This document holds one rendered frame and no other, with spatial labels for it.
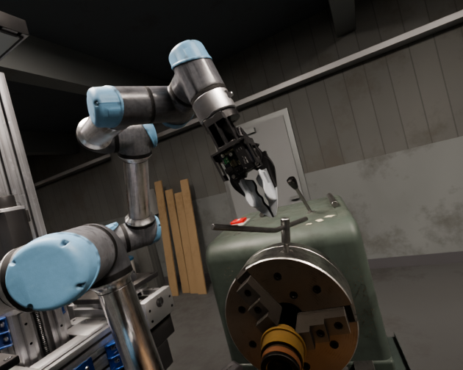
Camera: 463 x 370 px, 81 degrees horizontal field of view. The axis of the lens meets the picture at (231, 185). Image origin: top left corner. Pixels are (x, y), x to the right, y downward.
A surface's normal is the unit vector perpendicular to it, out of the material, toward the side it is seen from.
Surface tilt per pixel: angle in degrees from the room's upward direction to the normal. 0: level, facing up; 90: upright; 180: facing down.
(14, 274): 89
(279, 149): 90
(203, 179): 90
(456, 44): 90
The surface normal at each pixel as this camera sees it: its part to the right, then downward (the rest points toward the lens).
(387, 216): -0.43, 0.12
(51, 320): 0.87, -0.22
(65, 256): 0.17, -0.04
